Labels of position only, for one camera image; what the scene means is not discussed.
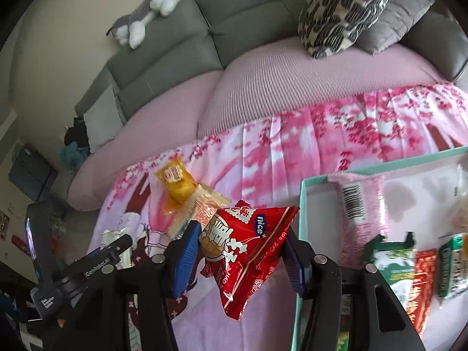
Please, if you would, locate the tan orange-print snack packet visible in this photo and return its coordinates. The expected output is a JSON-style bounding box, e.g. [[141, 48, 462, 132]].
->
[[166, 183, 231, 240]]

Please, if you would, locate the red triangular snack bag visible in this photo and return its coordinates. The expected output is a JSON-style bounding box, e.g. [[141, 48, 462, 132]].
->
[[199, 200, 300, 320]]

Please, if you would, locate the red gold cake packet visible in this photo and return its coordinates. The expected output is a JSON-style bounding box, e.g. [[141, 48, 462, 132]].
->
[[406, 249, 438, 338]]

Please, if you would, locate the white green walnut cake packet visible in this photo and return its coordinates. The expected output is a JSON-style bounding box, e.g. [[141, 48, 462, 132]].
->
[[437, 233, 467, 300]]

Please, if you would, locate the white crumpled snack packet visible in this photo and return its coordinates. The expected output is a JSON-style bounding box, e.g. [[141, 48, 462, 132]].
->
[[100, 227, 133, 269]]

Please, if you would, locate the green white biscuit packet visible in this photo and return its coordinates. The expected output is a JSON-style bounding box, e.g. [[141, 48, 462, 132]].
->
[[364, 231, 417, 308]]

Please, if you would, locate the yellow snack packet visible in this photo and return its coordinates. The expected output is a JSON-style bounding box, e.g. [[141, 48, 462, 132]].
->
[[155, 157, 197, 215]]

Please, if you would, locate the pink barcode snack packet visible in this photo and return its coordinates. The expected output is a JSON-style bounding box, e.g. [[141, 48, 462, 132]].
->
[[328, 173, 390, 269]]

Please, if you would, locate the pink cherry blossom cloth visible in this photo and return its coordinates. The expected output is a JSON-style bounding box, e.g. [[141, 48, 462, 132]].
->
[[90, 82, 467, 350]]

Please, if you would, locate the teal white shallow box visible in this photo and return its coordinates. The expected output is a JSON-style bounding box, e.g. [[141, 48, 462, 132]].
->
[[297, 147, 467, 350]]

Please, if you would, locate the light grey small pillow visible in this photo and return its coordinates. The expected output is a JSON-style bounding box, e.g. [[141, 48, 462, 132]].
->
[[83, 86, 124, 154]]

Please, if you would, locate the clear pastry packet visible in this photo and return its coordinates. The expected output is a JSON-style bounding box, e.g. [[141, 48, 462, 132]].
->
[[451, 164, 468, 232]]

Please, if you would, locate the pink sofa seat cover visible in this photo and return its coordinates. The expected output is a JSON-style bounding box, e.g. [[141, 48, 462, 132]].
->
[[66, 37, 443, 211]]

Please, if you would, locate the grey white plush toy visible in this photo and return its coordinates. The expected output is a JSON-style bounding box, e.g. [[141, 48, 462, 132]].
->
[[106, 0, 178, 49]]

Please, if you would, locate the black white patterned pillow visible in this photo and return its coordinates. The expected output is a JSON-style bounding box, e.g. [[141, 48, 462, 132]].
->
[[297, 0, 389, 59]]

